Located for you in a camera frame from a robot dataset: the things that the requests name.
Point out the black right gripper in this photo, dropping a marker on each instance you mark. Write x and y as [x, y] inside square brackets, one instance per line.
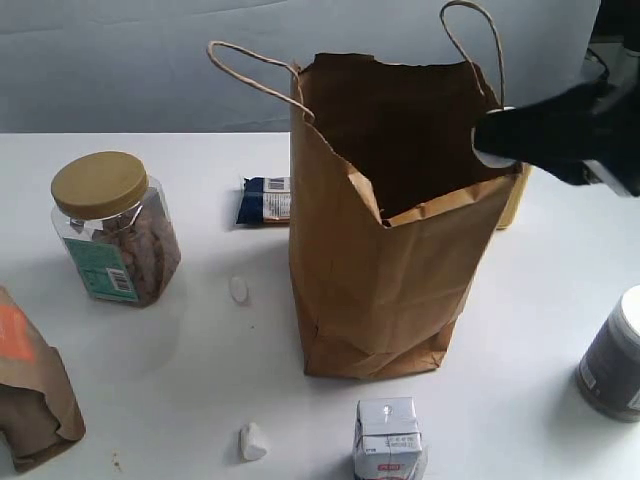
[600, 137]

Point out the white marshmallow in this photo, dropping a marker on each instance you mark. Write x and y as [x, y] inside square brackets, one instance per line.
[238, 289]
[488, 159]
[253, 443]

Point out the brown paper shopping bag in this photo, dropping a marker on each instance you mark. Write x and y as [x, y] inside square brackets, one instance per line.
[391, 211]

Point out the white marshmallow front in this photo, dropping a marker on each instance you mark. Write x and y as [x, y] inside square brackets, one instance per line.
[253, 443]

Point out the yellow bottle with white cap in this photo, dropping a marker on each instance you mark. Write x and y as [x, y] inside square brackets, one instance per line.
[516, 193]

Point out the white stand in background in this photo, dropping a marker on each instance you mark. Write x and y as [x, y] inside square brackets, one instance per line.
[614, 70]

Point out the dark grey canister white lid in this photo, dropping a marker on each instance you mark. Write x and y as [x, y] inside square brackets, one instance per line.
[608, 373]

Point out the dark blue snack packet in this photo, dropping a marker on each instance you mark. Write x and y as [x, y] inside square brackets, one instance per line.
[265, 201]

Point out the grey white milk carton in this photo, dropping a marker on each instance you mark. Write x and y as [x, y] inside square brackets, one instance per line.
[387, 440]

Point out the clear jar of almonds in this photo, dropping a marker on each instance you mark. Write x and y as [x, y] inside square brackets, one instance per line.
[113, 220]

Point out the brown kraft pouch orange label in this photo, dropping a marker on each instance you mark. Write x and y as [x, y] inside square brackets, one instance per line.
[40, 415]

